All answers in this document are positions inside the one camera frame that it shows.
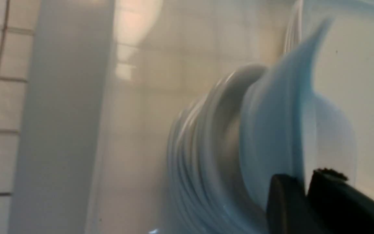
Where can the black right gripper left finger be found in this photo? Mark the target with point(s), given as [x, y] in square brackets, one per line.
[286, 211]

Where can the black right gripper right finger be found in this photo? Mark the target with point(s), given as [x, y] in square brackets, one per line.
[342, 208]

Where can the small white square bowl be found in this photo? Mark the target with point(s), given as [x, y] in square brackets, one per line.
[287, 128]

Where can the stack of white small bowls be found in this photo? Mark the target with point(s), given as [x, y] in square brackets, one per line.
[205, 180]

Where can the large white plastic tub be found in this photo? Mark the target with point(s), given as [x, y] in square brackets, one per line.
[108, 77]

